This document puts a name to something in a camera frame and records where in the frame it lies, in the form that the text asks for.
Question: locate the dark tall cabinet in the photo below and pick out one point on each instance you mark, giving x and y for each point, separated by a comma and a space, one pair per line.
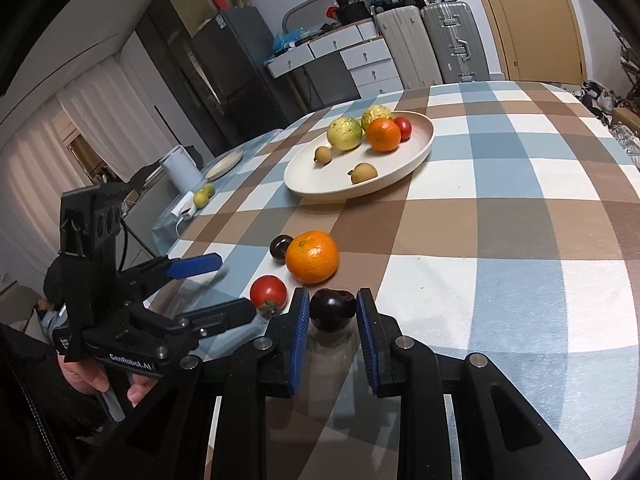
175, 60

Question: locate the brown-spotted guava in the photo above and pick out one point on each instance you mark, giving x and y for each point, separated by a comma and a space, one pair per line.
375, 112

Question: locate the white curtain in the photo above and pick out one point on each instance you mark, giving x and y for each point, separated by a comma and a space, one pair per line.
100, 100

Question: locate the brown and blue checked tablecloth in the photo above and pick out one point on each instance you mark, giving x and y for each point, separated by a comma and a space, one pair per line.
500, 235

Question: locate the red tomato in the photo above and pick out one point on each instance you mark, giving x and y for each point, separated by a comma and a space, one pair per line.
405, 129
268, 292

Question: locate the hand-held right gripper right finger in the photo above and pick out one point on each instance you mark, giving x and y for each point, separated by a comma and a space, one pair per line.
365, 345

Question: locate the smooth yellow-green guava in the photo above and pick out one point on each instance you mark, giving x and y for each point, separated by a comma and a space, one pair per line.
345, 132

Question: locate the small cardboard box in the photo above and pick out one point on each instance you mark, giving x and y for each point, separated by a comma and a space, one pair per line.
625, 117

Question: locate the small beige plate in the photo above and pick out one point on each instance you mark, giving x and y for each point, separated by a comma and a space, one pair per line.
224, 165

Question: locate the dark purple plum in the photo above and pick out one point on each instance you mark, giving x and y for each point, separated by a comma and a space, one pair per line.
332, 310
280, 249

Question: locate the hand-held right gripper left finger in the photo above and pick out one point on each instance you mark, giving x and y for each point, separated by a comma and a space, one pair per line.
300, 340

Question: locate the person's left hand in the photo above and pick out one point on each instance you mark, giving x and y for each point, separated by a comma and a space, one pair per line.
82, 375

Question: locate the silver suitcase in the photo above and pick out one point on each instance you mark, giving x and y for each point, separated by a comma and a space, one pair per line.
455, 42

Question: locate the grey arched mirror frame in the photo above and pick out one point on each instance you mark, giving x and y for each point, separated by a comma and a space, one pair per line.
300, 5

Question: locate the small red item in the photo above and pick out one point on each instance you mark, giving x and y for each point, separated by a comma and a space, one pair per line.
333, 11

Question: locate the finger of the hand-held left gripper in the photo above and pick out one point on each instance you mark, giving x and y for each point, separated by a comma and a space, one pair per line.
195, 265
225, 312

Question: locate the white charger device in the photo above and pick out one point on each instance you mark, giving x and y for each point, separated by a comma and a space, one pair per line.
184, 205

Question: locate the orange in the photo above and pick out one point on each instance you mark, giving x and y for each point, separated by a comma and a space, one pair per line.
312, 256
383, 135

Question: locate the large cardboard box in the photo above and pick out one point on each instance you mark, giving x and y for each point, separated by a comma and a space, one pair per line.
187, 5

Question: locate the pile of sneakers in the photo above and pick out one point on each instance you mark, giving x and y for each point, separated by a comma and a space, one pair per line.
597, 96

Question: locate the wooden shoe rack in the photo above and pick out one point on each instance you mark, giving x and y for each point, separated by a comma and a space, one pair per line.
630, 55

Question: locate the large cream plate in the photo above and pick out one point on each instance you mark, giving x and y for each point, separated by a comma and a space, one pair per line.
400, 160

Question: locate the white kettle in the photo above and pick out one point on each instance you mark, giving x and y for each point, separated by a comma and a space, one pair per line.
181, 170

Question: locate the beige suitcase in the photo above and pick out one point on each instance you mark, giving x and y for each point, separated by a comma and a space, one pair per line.
407, 47

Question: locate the brown longan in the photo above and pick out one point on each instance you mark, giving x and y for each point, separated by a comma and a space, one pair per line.
323, 154
363, 172

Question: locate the wooden door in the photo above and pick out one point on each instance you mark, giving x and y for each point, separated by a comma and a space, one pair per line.
535, 15

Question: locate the blue plastic bag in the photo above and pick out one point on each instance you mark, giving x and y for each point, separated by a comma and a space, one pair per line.
287, 39

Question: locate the grey refrigerator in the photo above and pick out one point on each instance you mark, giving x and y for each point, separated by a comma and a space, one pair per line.
240, 65

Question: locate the white desk with drawers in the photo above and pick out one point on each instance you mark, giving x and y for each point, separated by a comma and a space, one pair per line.
370, 60

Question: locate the small yellow-green fruit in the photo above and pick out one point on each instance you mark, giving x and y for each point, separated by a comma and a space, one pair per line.
208, 189
201, 199

